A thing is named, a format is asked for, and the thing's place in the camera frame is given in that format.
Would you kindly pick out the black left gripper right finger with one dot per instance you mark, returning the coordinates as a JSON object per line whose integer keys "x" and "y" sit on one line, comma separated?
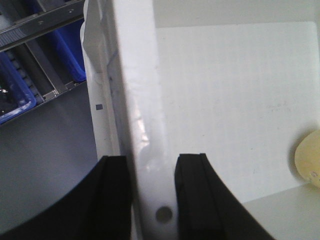
{"x": 207, "y": 210}

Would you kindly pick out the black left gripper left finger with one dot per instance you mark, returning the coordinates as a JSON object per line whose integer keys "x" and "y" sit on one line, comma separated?
{"x": 98, "y": 208}

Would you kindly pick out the blue plastic bin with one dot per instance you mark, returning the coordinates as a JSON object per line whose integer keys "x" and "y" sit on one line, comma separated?
{"x": 16, "y": 97}
{"x": 66, "y": 42}

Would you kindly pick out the metal shelf frame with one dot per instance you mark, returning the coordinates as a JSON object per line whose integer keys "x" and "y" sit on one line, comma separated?
{"x": 24, "y": 25}

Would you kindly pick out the white plastic tote box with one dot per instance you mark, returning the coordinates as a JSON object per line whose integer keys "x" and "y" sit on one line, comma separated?
{"x": 237, "y": 80}

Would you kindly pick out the yellow round plush toy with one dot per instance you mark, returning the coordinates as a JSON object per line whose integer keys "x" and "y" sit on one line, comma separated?
{"x": 307, "y": 158}

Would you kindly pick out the blue plastic bin left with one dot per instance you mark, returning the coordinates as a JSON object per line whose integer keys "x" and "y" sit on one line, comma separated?
{"x": 16, "y": 97}

